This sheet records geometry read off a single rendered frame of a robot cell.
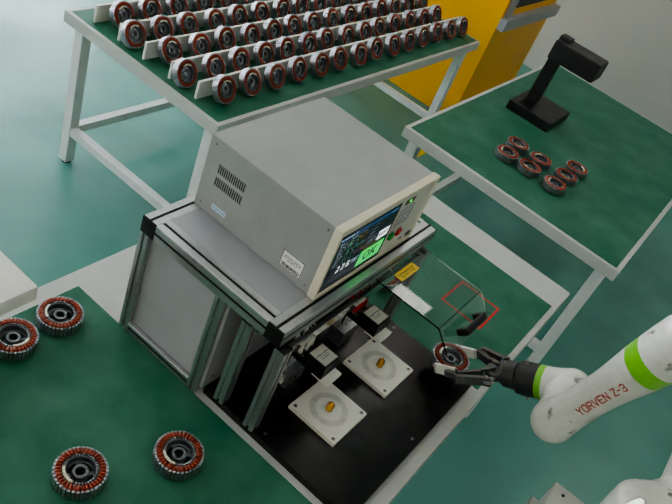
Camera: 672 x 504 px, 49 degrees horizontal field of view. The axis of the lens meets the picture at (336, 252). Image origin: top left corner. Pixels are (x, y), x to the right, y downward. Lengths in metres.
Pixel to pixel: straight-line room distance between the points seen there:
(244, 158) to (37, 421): 0.73
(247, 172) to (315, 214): 0.20
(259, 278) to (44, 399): 0.56
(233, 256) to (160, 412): 0.41
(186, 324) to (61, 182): 1.93
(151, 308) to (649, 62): 5.54
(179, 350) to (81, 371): 0.23
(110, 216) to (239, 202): 1.82
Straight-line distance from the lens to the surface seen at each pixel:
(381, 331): 2.04
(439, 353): 2.13
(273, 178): 1.62
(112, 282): 2.10
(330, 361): 1.83
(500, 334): 2.48
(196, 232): 1.73
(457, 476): 3.05
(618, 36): 6.86
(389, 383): 2.06
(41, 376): 1.86
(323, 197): 1.62
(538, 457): 3.33
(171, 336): 1.87
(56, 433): 1.77
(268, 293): 1.64
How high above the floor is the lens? 2.20
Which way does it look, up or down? 37 degrees down
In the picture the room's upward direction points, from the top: 24 degrees clockwise
